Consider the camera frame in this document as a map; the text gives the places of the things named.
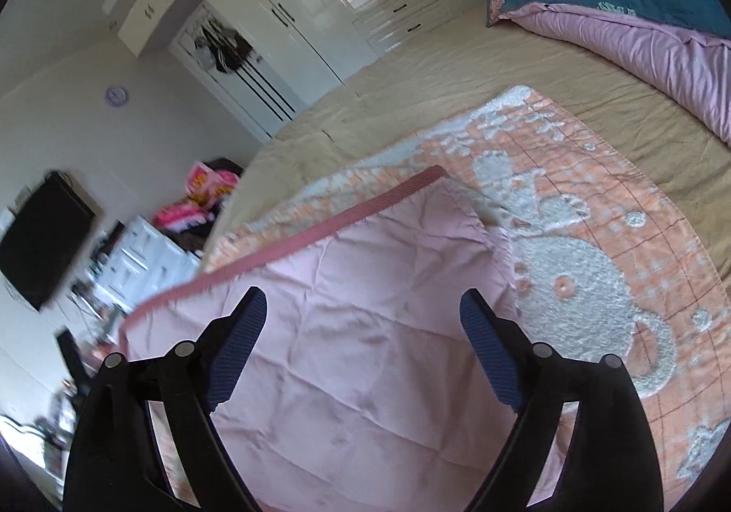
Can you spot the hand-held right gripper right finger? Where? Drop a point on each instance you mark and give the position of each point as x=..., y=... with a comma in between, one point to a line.
x=491, y=349

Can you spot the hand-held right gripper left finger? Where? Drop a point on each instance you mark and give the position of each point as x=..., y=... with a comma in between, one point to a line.
x=240, y=343

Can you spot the pink quilted blanket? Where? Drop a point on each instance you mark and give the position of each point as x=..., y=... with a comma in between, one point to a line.
x=354, y=317

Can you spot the white drawer cabinet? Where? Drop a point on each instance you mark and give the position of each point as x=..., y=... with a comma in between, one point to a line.
x=143, y=260

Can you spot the pile of pink bags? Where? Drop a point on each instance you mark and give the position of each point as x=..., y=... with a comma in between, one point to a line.
x=194, y=197

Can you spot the bed with beige sheet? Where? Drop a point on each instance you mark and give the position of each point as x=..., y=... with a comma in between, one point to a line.
x=428, y=72
x=599, y=237

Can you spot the black stand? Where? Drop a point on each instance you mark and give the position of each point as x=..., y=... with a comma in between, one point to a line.
x=73, y=355

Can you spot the white door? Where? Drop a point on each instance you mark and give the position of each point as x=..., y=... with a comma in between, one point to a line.
x=251, y=100

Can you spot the bags hanging on door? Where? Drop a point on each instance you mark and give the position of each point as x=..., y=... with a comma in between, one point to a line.
x=220, y=46

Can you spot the black wall television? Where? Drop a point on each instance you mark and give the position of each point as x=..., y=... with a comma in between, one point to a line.
x=43, y=243

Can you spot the round wall clock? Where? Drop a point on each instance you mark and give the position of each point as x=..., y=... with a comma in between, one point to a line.
x=116, y=95

